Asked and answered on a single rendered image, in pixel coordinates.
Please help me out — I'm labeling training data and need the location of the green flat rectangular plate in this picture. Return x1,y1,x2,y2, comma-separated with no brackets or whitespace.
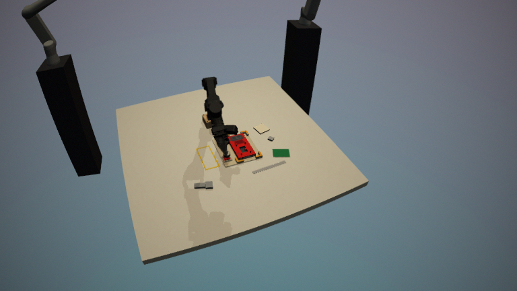
273,149,290,158

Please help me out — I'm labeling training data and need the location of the beige flat rectangular slab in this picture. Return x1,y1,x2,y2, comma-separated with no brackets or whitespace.
253,123,270,134

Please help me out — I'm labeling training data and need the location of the red rectangular base plate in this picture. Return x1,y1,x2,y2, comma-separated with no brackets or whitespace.
228,133,256,161

